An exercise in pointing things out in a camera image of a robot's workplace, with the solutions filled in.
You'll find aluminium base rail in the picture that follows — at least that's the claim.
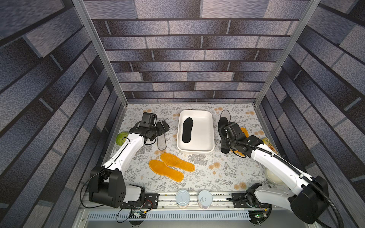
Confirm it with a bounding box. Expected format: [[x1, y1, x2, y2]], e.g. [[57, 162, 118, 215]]
[[72, 192, 309, 228]]

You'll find orange fuzzy insole front lower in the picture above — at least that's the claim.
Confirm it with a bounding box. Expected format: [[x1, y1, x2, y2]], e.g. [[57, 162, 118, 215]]
[[149, 160, 184, 182]]

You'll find orange fuzzy insole right outer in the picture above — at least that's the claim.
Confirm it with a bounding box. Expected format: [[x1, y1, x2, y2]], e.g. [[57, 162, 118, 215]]
[[234, 127, 249, 158]]

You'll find yellow-green snack bag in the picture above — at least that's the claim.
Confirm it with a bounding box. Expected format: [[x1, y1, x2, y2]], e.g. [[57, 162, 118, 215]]
[[262, 137, 279, 154]]

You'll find green cabbage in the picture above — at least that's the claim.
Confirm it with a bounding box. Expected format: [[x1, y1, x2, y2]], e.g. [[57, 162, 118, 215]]
[[116, 132, 129, 146]]

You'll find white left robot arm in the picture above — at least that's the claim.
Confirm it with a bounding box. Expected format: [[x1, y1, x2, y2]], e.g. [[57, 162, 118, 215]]
[[88, 113, 170, 208]]

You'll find white plastic storage box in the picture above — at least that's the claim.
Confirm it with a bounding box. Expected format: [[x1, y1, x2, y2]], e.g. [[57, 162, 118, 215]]
[[176, 110, 215, 154]]

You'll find black foam insole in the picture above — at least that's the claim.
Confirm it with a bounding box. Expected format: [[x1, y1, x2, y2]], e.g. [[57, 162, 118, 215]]
[[218, 117, 230, 154], [182, 117, 194, 143]]

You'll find grey felt insole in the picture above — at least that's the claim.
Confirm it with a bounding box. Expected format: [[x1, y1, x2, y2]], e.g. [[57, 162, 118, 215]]
[[220, 110, 231, 122], [157, 134, 167, 151]]

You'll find white bowl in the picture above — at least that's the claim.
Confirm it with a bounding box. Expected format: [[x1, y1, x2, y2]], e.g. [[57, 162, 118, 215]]
[[265, 168, 286, 186]]

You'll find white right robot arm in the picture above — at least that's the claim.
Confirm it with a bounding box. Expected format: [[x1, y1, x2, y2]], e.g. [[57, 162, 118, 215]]
[[218, 122, 329, 224]]

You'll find black corrugated cable conduit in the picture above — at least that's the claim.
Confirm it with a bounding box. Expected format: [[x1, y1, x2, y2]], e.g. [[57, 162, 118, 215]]
[[219, 125, 344, 228]]

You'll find orange fuzzy insole front upper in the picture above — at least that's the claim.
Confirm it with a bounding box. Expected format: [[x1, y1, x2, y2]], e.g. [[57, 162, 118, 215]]
[[160, 153, 195, 172]]

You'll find orange fuzzy insole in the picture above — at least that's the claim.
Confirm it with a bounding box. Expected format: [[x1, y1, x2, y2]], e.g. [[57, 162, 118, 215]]
[[149, 160, 184, 182], [160, 153, 195, 172], [234, 127, 249, 158]]

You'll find silver tin can right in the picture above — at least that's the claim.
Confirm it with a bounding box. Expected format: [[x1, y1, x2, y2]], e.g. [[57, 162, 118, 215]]
[[198, 190, 213, 210]]

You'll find silver tin can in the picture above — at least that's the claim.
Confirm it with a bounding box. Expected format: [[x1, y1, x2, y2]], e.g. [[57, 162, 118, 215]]
[[175, 189, 190, 209], [198, 190, 213, 210]]

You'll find silver tin can left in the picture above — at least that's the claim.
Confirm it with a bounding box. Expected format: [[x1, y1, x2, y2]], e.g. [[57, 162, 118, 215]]
[[175, 189, 190, 209]]

